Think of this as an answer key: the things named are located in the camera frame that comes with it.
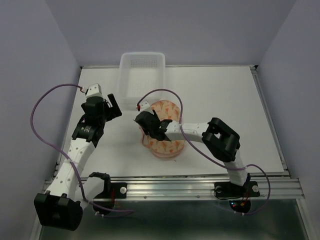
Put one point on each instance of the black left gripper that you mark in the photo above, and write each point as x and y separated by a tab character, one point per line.
114	111

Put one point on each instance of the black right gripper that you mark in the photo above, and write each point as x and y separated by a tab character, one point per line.
155	116

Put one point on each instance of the orange floral round laundry bag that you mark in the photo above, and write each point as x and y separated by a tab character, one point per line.
165	110

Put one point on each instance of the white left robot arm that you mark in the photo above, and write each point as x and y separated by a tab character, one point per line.
63	203

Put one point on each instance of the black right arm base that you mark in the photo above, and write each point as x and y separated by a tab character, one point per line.
239	197

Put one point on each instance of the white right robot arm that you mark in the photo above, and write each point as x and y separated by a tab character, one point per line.
222	141

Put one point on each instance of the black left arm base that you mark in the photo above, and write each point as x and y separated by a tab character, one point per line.
107	191

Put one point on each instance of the white perforated plastic basket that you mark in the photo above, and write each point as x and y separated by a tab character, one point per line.
138	74

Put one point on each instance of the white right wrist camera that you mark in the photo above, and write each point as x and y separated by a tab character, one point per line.
144	106

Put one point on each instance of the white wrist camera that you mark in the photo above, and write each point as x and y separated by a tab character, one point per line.
94	90
144	106

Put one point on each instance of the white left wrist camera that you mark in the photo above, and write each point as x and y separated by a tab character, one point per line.
94	90

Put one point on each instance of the aluminium mounting rail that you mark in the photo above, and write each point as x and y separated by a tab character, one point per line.
198	188

